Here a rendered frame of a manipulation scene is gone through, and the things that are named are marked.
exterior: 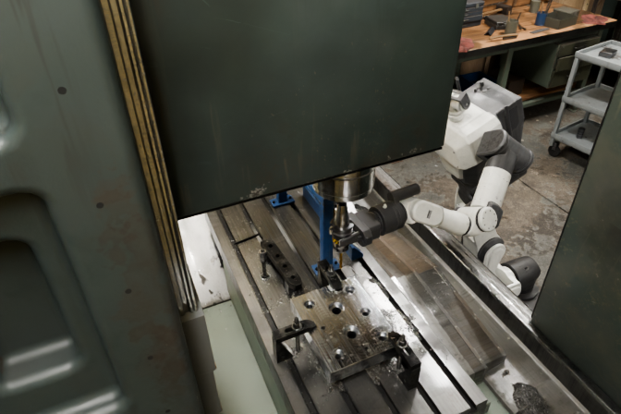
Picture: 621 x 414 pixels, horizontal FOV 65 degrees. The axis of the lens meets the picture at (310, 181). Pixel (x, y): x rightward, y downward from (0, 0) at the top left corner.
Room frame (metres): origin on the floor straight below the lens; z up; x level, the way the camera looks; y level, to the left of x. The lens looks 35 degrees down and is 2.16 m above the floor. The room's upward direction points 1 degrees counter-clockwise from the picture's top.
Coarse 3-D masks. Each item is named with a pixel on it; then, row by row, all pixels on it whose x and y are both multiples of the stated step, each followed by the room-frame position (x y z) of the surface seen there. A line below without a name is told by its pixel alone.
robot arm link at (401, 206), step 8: (416, 184) 1.16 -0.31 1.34; (392, 192) 1.12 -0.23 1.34; (400, 192) 1.12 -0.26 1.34; (408, 192) 1.13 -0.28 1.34; (416, 192) 1.14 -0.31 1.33; (392, 200) 1.11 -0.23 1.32; (400, 200) 1.11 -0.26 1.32; (408, 200) 1.12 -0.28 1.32; (416, 200) 1.11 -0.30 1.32; (400, 208) 1.08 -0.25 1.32; (408, 208) 1.09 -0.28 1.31; (400, 216) 1.06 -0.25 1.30; (408, 216) 1.08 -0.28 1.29; (400, 224) 1.06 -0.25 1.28
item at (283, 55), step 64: (192, 0) 0.77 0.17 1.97; (256, 0) 0.81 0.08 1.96; (320, 0) 0.86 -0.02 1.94; (384, 0) 0.91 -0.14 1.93; (448, 0) 0.96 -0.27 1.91; (192, 64) 0.76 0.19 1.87; (256, 64) 0.81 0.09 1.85; (320, 64) 0.86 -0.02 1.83; (384, 64) 0.91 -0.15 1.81; (448, 64) 0.97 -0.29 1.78; (192, 128) 0.76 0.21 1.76; (256, 128) 0.80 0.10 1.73; (320, 128) 0.86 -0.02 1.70; (384, 128) 0.92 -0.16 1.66; (192, 192) 0.75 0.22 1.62; (256, 192) 0.80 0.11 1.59
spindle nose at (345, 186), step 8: (344, 176) 0.94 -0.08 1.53; (352, 176) 0.94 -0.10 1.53; (360, 176) 0.95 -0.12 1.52; (368, 176) 0.96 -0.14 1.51; (312, 184) 1.01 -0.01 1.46; (320, 184) 0.96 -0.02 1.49; (328, 184) 0.95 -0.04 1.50; (336, 184) 0.94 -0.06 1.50; (344, 184) 0.94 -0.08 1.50; (352, 184) 0.94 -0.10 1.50; (360, 184) 0.95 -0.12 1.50; (368, 184) 0.96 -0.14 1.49; (320, 192) 0.97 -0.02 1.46; (328, 192) 0.95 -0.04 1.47; (336, 192) 0.94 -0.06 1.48; (344, 192) 0.94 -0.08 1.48; (352, 192) 0.94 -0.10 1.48; (360, 192) 0.95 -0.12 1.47; (368, 192) 0.97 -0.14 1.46; (328, 200) 0.96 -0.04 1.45; (336, 200) 0.94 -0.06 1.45; (344, 200) 0.94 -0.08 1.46; (352, 200) 0.94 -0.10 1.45
